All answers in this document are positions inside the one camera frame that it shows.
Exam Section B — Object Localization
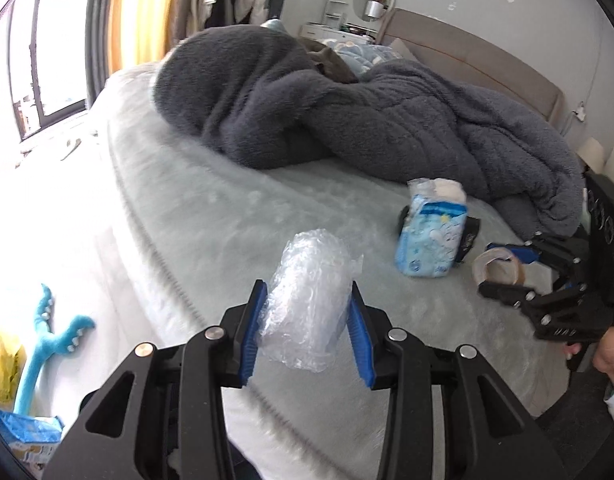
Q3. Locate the brown packing tape roll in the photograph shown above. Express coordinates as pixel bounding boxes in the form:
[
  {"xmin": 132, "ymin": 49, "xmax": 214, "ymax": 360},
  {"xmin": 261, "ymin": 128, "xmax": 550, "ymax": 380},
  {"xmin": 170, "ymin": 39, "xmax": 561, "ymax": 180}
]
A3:
[{"xmin": 472, "ymin": 247, "xmax": 525, "ymax": 285}]

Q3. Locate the blue cartoon tissue pack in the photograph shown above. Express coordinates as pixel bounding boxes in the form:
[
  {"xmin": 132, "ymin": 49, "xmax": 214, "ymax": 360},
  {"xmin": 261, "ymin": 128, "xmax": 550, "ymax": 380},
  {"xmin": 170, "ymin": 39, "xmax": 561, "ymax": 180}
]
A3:
[{"xmin": 395, "ymin": 178, "xmax": 467, "ymax": 278}]

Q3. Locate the clear bubble wrap wad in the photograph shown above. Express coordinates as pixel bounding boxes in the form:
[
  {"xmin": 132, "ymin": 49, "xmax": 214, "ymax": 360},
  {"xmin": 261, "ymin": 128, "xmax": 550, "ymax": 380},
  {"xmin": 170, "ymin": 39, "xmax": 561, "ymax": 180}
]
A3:
[{"xmin": 257, "ymin": 229, "xmax": 363, "ymax": 373}]

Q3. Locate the person's right hand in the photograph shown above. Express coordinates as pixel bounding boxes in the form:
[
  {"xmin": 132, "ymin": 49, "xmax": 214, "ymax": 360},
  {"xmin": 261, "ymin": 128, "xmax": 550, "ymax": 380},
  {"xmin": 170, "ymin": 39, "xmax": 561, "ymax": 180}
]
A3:
[{"xmin": 592, "ymin": 327, "xmax": 614, "ymax": 386}]

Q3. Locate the black snack packet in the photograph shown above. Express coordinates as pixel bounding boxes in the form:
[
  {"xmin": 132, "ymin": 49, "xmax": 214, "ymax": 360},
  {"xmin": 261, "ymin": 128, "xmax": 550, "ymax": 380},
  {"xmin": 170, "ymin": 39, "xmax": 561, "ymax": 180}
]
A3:
[{"xmin": 396, "ymin": 206, "xmax": 482, "ymax": 264}]

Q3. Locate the blue plush toy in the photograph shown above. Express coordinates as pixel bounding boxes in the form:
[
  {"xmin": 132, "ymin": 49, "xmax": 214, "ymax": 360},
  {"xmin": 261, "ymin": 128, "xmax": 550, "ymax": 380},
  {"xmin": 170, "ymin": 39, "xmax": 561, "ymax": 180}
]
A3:
[{"xmin": 13, "ymin": 284, "xmax": 95, "ymax": 416}]

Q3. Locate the blue snack box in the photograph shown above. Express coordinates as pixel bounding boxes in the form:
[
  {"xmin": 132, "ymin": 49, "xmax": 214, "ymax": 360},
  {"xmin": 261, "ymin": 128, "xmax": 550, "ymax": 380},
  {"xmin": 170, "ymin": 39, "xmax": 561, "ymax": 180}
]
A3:
[{"xmin": 0, "ymin": 410, "xmax": 64, "ymax": 479}]

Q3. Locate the yellow plastic bag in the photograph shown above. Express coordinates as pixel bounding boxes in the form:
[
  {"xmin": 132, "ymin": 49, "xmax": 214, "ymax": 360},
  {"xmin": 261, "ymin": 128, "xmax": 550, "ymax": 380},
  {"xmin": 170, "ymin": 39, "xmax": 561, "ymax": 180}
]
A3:
[{"xmin": 0, "ymin": 332, "xmax": 27, "ymax": 404}]

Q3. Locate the beige upholstered headboard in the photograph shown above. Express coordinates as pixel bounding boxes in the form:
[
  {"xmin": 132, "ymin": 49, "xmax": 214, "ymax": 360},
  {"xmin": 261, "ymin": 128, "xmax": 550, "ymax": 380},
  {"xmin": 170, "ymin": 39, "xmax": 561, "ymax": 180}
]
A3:
[{"xmin": 376, "ymin": 9, "xmax": 564, "ymax": 126}]

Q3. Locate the light blue patterned pillow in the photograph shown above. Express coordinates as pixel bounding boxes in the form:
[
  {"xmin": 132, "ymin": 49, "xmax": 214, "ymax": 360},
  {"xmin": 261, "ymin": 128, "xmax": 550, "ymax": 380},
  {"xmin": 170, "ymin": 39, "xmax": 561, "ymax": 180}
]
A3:
[{"xmin": 323, "ymin": 39, "xmax": 402, "ymax": 79}]

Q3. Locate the brown garment on bed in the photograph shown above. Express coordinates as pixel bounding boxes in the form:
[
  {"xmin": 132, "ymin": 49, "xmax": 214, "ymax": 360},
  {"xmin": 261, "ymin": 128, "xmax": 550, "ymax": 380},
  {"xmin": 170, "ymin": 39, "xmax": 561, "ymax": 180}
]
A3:
[{"xmin": 297, "ymin": 37, "xmax": 358, "ymax": 84}]

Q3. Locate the white dressing table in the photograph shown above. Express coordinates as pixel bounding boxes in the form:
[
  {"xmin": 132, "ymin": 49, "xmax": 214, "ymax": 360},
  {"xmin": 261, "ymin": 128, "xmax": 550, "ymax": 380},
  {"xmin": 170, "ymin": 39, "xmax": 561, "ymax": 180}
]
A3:
[{"xmin": 298, "ymin": 0, "xmax": 380, "ymax": 44}]

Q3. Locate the dark grey fleece blanket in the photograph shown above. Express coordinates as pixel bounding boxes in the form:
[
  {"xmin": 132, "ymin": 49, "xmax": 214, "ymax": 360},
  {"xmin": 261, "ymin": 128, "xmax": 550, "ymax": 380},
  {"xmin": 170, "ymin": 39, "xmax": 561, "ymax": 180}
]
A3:
[{"xmin": 152, "ymin": 25, "xmax": 584, "ymax": 238}]

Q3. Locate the grey curtain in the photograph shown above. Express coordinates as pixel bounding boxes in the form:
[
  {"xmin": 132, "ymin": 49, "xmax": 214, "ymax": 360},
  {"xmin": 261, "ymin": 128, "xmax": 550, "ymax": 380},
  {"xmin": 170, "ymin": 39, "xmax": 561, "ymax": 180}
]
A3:
[{"xmin": 84, "ymin": 0, "xmax": 110, "ymax": 108}]

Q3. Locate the yellow curtain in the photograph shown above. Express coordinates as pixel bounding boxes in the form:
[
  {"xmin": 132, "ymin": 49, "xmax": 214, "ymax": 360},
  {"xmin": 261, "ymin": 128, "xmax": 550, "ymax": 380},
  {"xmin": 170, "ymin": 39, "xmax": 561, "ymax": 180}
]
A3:
[{"xmin": 107, "ymin": 0, "xmax": 171, "ymax": 74}]

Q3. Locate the wall socket with charger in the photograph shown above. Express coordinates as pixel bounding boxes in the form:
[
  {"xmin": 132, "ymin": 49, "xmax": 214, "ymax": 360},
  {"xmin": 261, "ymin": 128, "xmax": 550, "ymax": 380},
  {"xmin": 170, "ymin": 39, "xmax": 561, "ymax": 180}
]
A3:
[{"xmin": 560, "ymin": 102, "xmax": 587, "ymax": 136}]

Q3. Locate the window with dark frame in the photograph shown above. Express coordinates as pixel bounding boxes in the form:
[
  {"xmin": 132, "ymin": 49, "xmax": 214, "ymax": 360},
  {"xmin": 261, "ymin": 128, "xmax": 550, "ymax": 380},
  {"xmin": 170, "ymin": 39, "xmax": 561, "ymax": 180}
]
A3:
[{"xmin": 0, "ymin": 0, "xmax": 88, "ymax": 142}]

